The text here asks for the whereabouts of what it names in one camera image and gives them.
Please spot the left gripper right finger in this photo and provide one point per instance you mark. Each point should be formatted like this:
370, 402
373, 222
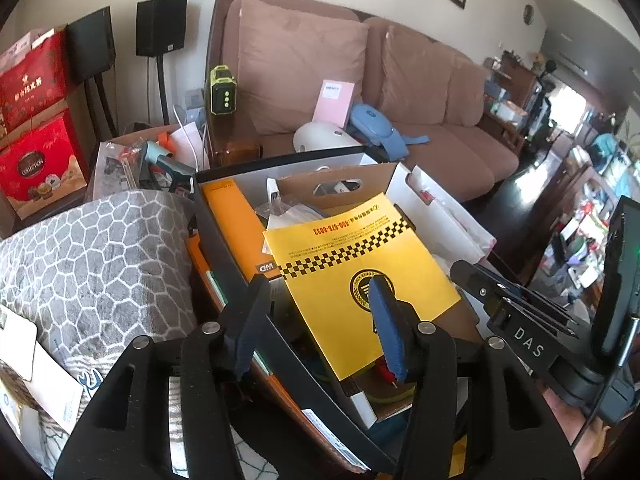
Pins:
395, 322

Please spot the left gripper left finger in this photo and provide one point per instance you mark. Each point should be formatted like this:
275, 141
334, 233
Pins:
243, 321

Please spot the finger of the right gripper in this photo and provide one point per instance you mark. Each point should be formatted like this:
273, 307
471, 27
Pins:
489, 288

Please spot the yellow paper envelope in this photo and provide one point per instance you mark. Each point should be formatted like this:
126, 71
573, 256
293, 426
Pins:
327, 266

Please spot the face mask plastic bag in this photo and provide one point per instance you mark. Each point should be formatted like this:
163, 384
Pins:
279, 214

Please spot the blue shark sticker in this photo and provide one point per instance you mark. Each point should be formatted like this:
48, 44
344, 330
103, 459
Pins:
91, 378

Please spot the cardboard box tray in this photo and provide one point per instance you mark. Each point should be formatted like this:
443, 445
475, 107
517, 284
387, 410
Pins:
371, 395

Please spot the orange book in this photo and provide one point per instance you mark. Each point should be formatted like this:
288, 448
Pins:
242, 230

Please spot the grey patterned fleece blanket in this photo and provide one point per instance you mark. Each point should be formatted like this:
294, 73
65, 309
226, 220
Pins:
91, 280

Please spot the right sofa cushion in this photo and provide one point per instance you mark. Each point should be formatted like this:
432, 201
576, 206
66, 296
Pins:
465, 100

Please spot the sofa cushion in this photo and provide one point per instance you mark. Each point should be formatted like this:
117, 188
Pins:
285, 56
465, 100
416, 75

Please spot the white paper card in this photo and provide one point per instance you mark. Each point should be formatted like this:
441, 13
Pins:
56, 392

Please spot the white dome lamp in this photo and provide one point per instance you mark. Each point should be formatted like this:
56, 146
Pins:
318, 136

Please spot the middle sofa cushion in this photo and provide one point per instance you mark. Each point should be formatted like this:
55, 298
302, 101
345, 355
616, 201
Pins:
416, 75

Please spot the green portable speaker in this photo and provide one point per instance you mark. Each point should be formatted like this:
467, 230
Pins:
222, 91

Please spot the pink booklet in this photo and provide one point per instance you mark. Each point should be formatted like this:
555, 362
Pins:
334, 102

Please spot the red chocolate gift box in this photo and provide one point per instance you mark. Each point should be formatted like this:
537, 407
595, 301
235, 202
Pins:
43, 166

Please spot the left sofa cushion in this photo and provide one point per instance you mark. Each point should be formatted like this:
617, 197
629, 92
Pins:
285, 56

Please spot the brown fabric sofa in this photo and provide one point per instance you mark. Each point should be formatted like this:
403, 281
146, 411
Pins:
466, 161

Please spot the right black speaker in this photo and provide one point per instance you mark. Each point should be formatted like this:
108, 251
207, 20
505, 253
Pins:
160, 27

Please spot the black speaker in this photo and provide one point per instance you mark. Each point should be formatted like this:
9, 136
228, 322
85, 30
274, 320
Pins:
160, 27
90, 45

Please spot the left black speaker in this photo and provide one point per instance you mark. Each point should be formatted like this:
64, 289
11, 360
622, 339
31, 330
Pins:
90, 45

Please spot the red tea gift bag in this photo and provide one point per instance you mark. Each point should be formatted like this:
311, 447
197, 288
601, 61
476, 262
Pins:
40, 80

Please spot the round wall clock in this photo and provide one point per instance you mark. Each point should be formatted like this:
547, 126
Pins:
528, 14

